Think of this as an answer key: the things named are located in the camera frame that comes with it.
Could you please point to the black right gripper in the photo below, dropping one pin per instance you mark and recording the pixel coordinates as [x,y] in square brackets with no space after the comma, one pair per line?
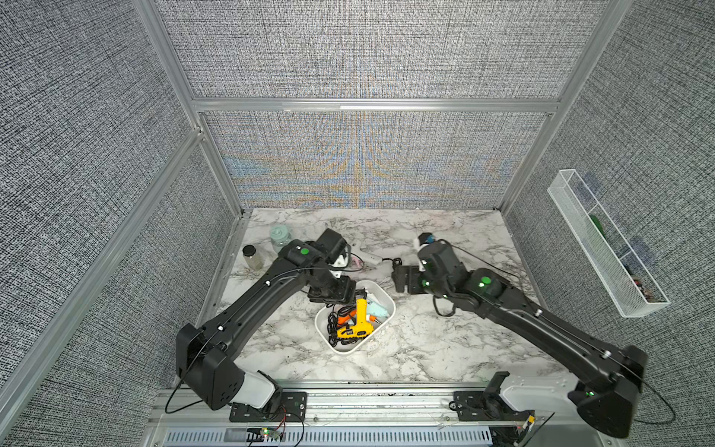
[412,274]

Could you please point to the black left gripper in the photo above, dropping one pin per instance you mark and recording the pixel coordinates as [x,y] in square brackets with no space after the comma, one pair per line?
[344,292]

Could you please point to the white pink glue gun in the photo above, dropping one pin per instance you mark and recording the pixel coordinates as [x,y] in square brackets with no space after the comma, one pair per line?
[368,259]

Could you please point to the mint green glue gun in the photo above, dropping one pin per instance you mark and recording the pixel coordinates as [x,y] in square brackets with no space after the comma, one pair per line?
[377,311]

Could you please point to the white storage box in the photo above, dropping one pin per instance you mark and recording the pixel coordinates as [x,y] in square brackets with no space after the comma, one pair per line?
[326,321]

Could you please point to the yellow black glue gun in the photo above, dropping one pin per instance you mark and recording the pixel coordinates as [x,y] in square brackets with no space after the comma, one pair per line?
[362,326]

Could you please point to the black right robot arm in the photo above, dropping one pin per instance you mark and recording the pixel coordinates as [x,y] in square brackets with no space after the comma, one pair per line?
[609,379]

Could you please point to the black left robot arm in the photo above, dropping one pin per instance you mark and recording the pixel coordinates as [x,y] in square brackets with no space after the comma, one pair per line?
[206,354]

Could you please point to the mint lid clear jar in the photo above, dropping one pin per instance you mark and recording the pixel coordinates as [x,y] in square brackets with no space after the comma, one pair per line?
[280,236]

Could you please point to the black lid small jar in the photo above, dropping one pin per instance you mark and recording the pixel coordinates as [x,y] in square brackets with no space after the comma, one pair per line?
[252,257]

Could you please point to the green item in basket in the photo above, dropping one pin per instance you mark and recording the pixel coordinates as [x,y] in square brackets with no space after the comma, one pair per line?
[597,224]

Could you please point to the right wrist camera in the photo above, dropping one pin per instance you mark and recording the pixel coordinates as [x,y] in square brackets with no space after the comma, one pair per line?
[424,239]

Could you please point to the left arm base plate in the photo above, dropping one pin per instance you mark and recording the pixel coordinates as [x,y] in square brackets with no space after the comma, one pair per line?
[289,405]

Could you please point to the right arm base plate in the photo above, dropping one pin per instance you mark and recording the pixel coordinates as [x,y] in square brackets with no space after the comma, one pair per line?
[479,406]

